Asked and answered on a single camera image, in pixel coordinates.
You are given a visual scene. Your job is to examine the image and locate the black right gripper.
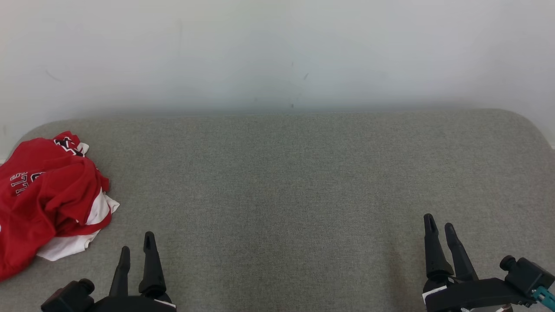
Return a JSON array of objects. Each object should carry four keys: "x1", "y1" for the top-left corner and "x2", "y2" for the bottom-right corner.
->
[{"x1": 423, "y1": 214, "x2": 528, "y2": 312}]

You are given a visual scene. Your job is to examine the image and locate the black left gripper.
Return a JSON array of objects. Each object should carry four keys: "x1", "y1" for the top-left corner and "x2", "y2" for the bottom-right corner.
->
[{"x1": 89, "y1": 231, "x2": 176, "y2": 312}]

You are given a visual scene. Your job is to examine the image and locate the red white basketball jersey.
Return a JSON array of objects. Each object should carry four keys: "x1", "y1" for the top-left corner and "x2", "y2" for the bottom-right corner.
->
[{"x1": 0, "y1": 131, "x2": 121, "y2": 281}]

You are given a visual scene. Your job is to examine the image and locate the black cable with teal plug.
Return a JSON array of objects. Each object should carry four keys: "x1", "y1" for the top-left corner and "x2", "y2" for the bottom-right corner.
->
[{"x1": 532, "y1": 286, "x2": 555, "y2": 312}]

